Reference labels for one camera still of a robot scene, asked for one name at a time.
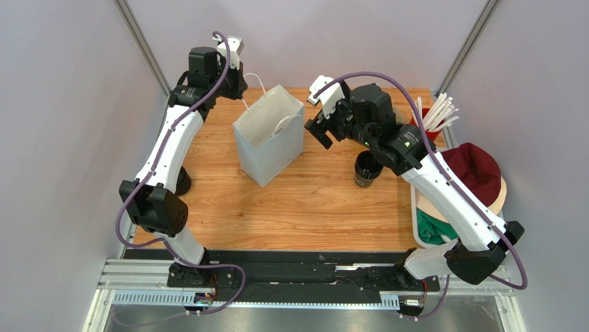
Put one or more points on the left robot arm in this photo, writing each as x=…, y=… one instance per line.
x=152, y=199

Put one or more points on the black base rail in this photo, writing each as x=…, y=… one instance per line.
x=305, y=277

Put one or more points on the white paper bag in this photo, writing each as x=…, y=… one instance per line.
x=269, y=134

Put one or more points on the black coffee cup left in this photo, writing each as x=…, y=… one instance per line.
x=183, y=183

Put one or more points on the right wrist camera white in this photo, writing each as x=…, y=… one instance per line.
x=329, y=98

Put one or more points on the aluminium frame post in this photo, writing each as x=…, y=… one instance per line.
x=141, y=42
x=476, y=31

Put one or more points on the white paper straws bundle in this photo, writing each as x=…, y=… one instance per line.
x=442, y=108

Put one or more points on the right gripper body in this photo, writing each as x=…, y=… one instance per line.
x=330, y=124

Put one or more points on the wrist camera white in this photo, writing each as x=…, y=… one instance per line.
x=231, y=50
x=329, y=98

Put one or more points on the left aluminium frame post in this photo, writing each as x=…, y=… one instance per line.
x=141, y=42

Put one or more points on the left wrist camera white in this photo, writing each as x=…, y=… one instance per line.
x=231, y=50

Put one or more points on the green cloth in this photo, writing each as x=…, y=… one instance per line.
x=434, y=231

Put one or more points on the maroon bucket hat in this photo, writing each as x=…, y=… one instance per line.
x=479, y=171

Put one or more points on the black coffee cup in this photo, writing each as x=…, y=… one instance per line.
x=367, y=169
x=183, y=183

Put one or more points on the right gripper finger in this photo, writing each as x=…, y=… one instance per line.
x=319, y=131
x=329, y=135

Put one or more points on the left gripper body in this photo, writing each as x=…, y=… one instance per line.
x=230, y=87

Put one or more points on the black coffee cup right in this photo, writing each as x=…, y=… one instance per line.
x=367, y=169

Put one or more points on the red cup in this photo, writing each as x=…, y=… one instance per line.
x=431, y=127

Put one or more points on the white plastic basket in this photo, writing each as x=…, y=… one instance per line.
x=414, y=221

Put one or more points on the right aluminium frame post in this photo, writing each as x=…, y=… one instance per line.
x=476, y=31

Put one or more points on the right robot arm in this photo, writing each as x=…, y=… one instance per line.
x=366, y=115

